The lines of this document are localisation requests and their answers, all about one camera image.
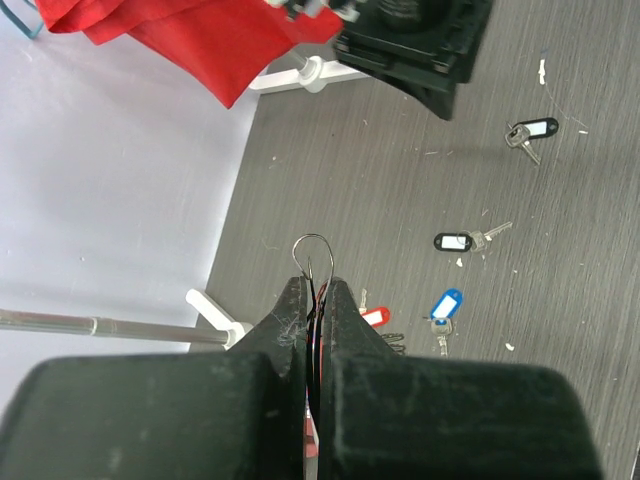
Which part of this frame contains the key with black windowed tag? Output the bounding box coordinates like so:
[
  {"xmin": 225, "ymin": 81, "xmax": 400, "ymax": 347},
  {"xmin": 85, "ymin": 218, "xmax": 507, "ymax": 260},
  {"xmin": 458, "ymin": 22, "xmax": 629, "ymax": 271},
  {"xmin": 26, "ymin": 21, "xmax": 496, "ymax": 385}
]
[{"xmin": 504, "ymin": 117, "xmax": 560, "ymax": 166}]

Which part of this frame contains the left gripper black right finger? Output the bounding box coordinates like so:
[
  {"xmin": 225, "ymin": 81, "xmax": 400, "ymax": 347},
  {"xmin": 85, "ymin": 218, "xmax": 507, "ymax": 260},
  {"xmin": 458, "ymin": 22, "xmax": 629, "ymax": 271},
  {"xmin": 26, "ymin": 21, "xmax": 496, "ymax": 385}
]
[{"xmin": 319, "ymin": 279, "xmax": 603, "ymax": 479}]

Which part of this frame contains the key with solid black tag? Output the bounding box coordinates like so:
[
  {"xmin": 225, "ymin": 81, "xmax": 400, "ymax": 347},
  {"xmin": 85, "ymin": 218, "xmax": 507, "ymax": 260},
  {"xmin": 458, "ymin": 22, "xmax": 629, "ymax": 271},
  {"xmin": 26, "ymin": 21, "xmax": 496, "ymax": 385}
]
[{"xmin": 433, "ymin": 222, "xmax": 513, "ymax": 253}]

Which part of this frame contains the key with blue tag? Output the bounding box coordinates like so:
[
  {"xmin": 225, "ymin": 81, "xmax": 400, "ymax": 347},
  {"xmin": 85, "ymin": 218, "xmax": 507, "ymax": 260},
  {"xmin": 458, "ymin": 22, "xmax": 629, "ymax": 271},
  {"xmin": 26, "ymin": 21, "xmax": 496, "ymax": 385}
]
[{"xmin": 429, "ymin": 289, "xmax": 464, "ymax": 357}]

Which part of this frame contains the crumpled dusty red shirt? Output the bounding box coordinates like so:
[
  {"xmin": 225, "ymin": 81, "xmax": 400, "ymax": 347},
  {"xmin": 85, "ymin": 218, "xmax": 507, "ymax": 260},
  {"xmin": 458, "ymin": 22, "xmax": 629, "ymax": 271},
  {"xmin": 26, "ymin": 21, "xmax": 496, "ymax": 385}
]
[{"xmin": 304, "ymin": 407, "xmax": 319, "ymax": 459}]

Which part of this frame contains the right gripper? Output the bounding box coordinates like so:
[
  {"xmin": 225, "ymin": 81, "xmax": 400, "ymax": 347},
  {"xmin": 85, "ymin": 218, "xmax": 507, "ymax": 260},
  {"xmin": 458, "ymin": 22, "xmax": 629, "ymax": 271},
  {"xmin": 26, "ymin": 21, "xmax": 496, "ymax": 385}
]
[{"xmin": 333, "ymin": 0, "xmax": 493, "ymax": 120}]

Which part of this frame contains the red cloth on hanger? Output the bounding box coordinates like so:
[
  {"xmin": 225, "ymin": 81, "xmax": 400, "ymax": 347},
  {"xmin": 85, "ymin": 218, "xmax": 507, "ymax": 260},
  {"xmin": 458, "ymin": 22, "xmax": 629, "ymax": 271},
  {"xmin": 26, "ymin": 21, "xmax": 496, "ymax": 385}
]
[{"xmin": 36, "ymin": 0, "xmax": 343, "ymax": 108}]

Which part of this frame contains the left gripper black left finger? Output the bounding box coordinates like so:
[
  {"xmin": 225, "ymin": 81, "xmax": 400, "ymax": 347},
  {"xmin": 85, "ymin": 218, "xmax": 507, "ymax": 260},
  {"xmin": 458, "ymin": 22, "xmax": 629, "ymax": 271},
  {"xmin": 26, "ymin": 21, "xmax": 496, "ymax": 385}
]
[{"xmin": 1, "ymin": 277, "xmax": 308, "ymax": 479}]

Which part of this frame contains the key with red tag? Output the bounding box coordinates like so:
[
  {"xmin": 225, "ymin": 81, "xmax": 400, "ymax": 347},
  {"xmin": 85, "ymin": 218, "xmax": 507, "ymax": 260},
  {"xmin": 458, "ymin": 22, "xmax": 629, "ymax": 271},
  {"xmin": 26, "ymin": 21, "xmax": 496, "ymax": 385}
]
[{"xmin": 358, "ymin": 289, "xmax": 391, "ymax": 328}]

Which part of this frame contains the large metal keyring with clips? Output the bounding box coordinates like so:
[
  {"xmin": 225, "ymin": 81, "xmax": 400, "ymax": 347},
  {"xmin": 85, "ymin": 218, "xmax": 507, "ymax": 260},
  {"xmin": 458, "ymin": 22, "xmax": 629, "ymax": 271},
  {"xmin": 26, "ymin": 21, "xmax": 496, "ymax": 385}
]
[{"xmin": 292, "ymin": 233, "xmax": 406, "ymax": 431}]

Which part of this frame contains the blue clothes hanger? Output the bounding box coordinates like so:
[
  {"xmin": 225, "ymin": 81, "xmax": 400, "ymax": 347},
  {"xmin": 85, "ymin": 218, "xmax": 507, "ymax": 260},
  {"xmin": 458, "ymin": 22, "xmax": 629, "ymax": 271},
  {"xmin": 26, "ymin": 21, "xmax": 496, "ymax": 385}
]
[{"xmin": 1, "ymin": 0, "xmax": 44, "ymax": 40}]

